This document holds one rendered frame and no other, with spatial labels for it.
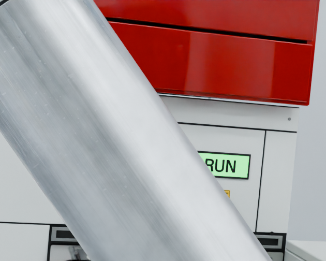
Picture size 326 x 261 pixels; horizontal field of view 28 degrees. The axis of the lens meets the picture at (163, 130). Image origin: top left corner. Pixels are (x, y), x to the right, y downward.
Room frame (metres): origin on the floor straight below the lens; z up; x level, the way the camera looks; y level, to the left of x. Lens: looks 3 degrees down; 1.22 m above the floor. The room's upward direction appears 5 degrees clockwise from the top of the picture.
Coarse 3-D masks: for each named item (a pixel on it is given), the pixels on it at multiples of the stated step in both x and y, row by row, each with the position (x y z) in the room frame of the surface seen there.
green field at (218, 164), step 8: (208, 160) 1.20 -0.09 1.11; (216, 160) 1.20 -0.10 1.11; (224, 160) 1.20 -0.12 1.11; (232, 160) 1.21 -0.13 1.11; (240, 160) 1.21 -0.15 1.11; (248, 160) 1.21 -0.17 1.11; (216, 168) 1.20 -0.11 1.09; (224, 168) 1.20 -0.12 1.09; (232, 168) 1.21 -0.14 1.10; (240, 168) 1.21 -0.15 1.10; (232, 176) 1.21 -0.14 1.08; (240, 176) 1.21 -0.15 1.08
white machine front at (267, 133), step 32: (160, 96) 1.18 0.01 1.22; (192, 128) 1.19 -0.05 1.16; (224, 128) 1.21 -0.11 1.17; (256, 128) 1.22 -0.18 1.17; (288, 128) 1.24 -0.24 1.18; (0, 160) 1.11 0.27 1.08; (256, 160) 1.22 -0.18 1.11; (288, 160) 1.24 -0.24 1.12; (0, 192) 1.11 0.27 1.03; (32, 192) 1.13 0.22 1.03; (256, 192) 1.22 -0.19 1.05; (288, 192) 1.24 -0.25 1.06; (0, 224) 1.11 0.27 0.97; (32, 224) 1.13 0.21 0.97; (64, 224) 1.14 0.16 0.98; (256, 224) 1.23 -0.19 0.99; (0, 256) 1.11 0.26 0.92; (32, 256) 1.13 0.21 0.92
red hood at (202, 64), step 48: (96, 0) 1.10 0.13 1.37; (144, 0) 1.11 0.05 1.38; (192, 0) 1.13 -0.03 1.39; (240, 0) 1.15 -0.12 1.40; (288, 0) 1.18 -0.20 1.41; (144, 48) 1.12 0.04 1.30; (192, 48) 1.14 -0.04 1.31; (240, 48) 1.16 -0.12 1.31; (288, 48) 1.18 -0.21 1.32; (192, 96) 1.87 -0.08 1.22; (240, 96) 1.16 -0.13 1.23; (288, 96) 1.18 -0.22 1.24
